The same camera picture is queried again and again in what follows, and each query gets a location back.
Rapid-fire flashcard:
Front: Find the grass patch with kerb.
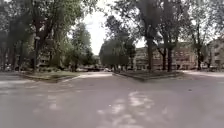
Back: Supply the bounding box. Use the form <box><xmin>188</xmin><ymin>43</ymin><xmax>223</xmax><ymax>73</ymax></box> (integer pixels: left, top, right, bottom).
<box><xmin>112</xmin><ymin>69</ymin><xmax>183</xmax><ymax>83</ymax></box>
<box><xmin>18</xmin><ymin>70</ymin><xmax>83</xmax><ymax>83</ymax></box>

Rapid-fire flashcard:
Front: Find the grey asphalt path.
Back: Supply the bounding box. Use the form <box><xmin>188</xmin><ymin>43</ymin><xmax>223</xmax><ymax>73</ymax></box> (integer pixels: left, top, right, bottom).
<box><xmin>0</xmin><ymin>69</ymin><xmax>224</xmax><ymax>128</ymax></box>

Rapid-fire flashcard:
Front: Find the row of trees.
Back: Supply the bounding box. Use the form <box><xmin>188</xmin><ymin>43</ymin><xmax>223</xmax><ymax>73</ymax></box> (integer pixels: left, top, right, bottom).
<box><xmin>0</xmin><ymin>0</ymin><xmax>224</xmax><ymax>73</ymax></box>

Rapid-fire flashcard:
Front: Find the red brick building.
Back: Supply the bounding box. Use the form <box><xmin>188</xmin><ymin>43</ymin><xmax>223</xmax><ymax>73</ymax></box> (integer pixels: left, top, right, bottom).
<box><xmin>132</xmin><ymin>41</ymin><xmax>205</xmax><ymax>71</ymax></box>

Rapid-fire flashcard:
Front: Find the pale building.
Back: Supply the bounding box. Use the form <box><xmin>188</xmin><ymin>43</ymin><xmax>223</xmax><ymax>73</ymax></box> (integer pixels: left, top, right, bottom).
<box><xmin>204</xmin><ymin>37</ymin><xmax>224</xmax><ymax>71</ymax></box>

